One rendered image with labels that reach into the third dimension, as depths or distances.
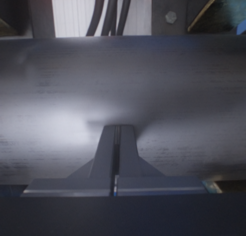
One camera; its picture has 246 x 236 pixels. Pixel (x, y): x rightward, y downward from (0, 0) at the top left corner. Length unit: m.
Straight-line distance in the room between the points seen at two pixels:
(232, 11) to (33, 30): 0.41
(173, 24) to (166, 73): 0.28
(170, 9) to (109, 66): 0.30
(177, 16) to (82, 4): 2.00
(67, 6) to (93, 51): 2.24
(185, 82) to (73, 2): 2.29
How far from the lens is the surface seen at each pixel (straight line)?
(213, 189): 0.32
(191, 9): 0.44
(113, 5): 0.47
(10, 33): 0.47
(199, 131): 0.18
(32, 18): 0.49
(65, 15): 2.41
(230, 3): 0.37
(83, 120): 0.17
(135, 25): 2.29
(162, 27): 0.44
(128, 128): 0.15
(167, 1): 0.46
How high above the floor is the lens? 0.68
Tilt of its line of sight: level
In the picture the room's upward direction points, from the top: 91 degrees counter-clockwise
